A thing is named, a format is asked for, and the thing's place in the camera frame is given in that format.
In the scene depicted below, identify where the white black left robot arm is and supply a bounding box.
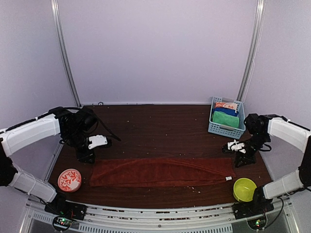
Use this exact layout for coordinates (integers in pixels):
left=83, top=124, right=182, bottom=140
left=0, top=107, right=228, bottom=216

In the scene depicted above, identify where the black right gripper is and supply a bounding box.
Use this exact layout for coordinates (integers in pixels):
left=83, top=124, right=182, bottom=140
left=235, top=133, right=269, bottom=167

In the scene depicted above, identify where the right aluminium frame post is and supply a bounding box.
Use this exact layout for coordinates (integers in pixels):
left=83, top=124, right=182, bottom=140
left=237, top=0, right=265, bottom=102

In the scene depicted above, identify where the red white patterned plate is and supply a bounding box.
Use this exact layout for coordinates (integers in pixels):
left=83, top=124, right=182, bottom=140
left=57, top=168, right=82, bottom=192

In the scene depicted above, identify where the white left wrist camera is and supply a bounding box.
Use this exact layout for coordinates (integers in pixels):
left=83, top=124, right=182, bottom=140
left=88, top=135, right=108, bottom=150

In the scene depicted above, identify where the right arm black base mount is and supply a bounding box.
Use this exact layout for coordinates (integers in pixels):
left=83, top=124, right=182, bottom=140
left=232, top=195, right=274, bottom=219

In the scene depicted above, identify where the orange white patterned cloth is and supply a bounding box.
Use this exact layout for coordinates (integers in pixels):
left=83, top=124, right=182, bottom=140
left=214, top=102, right=238, bottom=111

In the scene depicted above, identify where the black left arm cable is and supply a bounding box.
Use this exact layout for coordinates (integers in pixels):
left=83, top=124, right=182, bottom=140
left=58, top=106, right=122, bottom=142

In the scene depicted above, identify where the aluminium front rail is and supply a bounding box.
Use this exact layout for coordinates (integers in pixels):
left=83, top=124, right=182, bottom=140
left=24, top=191, right=292, bottom=233

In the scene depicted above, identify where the left aluminium frame post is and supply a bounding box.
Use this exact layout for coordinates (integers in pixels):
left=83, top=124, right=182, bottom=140
left=51, top=0, right=82, bottom=107

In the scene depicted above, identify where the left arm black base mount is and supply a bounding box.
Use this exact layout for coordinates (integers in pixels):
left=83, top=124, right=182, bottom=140
left=40, top=193, right=87, bottom=220

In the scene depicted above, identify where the light blue perforated basket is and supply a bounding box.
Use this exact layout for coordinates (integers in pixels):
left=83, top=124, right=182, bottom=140
left=207, top=96, right=246, bottom=139

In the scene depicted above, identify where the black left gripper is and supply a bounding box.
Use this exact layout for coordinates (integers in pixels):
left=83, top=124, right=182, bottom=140
left=64, top=128, right=95, bottom=164

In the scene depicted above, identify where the dark red towel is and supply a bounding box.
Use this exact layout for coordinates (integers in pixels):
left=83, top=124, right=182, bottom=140
left=89, top=158, right=236, bottom=188

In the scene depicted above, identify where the yellow-green bowl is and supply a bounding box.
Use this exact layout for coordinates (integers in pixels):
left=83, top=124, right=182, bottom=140
left=233, top=178, right=257, bottom=202

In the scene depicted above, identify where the green microfibre towel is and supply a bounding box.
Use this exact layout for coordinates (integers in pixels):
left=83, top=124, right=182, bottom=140
left=212, top=111, right=240, bottom=128

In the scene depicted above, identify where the aluminium frame post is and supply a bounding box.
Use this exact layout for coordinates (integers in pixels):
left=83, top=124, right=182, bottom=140
left=237, top=0, right=265, bottom=102
left=51, top=0, right=82, bottom=107

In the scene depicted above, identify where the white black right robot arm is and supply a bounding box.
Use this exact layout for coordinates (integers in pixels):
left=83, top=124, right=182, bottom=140
left=242, top=114, right=311, bottom=215

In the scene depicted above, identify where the blue folded towel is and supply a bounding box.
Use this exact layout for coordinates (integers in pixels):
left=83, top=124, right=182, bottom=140
left=212, top=108, right=239, bottom=117

